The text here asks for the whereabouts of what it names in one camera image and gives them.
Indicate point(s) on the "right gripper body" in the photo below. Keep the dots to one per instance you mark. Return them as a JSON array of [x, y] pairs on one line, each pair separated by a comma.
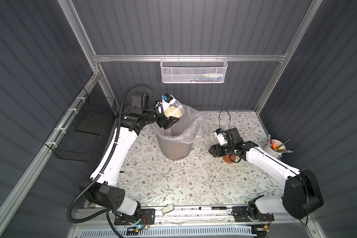
[[221, 150]]

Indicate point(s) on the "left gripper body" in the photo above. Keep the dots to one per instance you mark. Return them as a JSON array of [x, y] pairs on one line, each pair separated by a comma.
[[161, 120]]

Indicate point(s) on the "oatmeal jar orange lid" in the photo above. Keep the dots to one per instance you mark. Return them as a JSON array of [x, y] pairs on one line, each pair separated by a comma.
[[173, 109]]

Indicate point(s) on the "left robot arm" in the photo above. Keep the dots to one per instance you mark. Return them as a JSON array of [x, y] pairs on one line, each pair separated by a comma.
[[101, 188]]

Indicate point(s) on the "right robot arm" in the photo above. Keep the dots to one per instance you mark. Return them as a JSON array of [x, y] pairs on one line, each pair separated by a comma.
[[302, 194]]

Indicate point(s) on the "clear plastic bin liner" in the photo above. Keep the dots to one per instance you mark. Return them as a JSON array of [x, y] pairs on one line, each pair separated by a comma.
[[188, 129]]

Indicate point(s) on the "grey mesh trash bin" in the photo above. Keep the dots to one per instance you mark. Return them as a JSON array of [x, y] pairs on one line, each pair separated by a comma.
[[174, 150]]

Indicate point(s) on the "white utensil cup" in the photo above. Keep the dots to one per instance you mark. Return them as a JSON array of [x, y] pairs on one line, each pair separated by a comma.
[[276, 149]]

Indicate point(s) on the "pens in white basket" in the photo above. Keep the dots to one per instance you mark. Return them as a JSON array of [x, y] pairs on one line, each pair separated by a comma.
[[207, 77]]

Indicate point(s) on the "masking tape roll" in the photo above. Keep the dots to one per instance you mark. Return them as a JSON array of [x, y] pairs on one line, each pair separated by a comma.
[[167, 209]]

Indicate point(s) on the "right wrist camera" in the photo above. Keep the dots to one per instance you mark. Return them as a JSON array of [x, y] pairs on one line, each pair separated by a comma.
[[220, 135]]

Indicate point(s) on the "white wire wall basket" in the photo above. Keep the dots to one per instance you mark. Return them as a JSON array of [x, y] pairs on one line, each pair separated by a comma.
[[172, 68]]

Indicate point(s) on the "black wire wall basket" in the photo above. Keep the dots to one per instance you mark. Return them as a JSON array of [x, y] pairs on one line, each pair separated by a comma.
[[84, 133]]

